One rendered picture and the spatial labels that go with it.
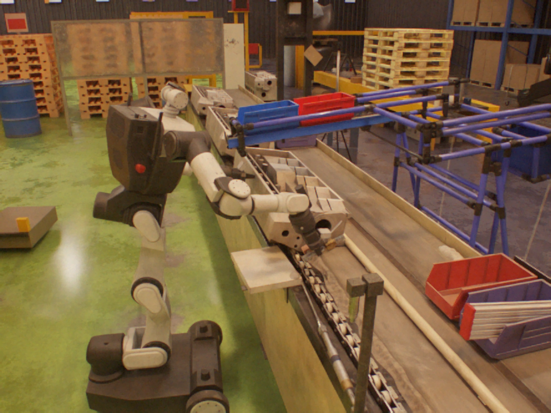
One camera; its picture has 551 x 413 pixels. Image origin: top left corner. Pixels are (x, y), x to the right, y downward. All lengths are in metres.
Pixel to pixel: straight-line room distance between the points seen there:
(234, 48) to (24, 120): 3.65
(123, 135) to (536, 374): 1.59
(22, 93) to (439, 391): 7.71
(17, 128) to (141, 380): 6.56
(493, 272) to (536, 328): 0.41
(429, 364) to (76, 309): 2.35
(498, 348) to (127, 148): 1.41
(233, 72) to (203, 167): 6.50
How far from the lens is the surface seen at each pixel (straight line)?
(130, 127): 1.70
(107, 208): 1.94
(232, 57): 8.00
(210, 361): 2.36
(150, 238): 1.95
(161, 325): 2.22
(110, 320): 3.08
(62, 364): 2.85
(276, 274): 1.83
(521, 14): 14.71
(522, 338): 1.64
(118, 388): 2.35
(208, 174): 1.55
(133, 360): 2.29
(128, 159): 1.74
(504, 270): 1.98
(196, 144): 1.63
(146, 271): 2.06
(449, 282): 1.88
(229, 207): 1.54
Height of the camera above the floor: 1.74
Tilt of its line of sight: 23 degrees down
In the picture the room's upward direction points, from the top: straight up
